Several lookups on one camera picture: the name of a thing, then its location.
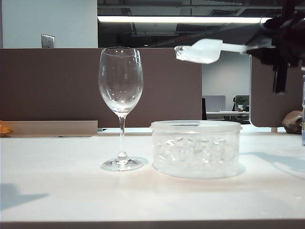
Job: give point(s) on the green potted plant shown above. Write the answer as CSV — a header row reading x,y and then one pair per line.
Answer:
x,y
240,100

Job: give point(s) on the white background desk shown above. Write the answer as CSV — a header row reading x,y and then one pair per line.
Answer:
x,y
221,112

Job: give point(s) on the clear plastic bottle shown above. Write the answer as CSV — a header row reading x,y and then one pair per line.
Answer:
x,y
303,107

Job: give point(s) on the beige cardboard box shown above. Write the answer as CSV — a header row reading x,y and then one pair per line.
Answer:
x,y
47,128

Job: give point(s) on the long ceiling light strip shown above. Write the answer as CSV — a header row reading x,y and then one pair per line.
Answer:
x,y
178,19

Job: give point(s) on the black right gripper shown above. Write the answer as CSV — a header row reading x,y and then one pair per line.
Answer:
x,y
288,40

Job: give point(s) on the black office chair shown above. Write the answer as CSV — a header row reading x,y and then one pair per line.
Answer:
x,y
204,108

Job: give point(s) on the brown desk partition rounded corners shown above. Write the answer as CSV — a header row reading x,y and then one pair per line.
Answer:
x,y
262,95

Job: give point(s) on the clear ice cube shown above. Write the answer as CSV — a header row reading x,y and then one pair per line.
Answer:
x,y
181,49

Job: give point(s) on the white plastic ice shovel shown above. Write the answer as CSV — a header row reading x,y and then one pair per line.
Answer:
x,y
206,51

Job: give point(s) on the grey wall switch plate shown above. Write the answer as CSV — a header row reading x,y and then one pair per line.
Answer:
x,y
48,41

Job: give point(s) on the round translucent plastic ice container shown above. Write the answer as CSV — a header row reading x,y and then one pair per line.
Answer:
x,y
195,170

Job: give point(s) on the brown lumpy object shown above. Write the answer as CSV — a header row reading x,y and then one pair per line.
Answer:
x,y
291,121

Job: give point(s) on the wide brown desk partition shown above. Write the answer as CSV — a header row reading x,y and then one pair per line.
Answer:
x,y
47,83

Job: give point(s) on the grey background screen panel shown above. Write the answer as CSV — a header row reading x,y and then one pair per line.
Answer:
x,y
215,103

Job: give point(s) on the clear wine glass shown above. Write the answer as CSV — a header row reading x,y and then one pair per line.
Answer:
x,y
122,133

